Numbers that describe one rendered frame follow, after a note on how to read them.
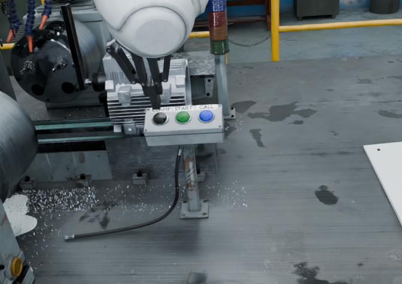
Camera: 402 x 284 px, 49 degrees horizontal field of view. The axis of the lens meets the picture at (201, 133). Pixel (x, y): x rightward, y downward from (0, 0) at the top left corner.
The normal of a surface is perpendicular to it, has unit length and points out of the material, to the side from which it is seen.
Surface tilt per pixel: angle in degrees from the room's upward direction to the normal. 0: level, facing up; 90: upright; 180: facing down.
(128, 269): 0
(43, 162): 90
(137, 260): 0
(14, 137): 73
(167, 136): 113
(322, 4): 90
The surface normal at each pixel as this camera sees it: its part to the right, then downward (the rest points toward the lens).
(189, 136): -0.01, 0.78
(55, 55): -0.05, 0.48
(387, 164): -0.16, -0.87
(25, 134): 0.97, -0.19
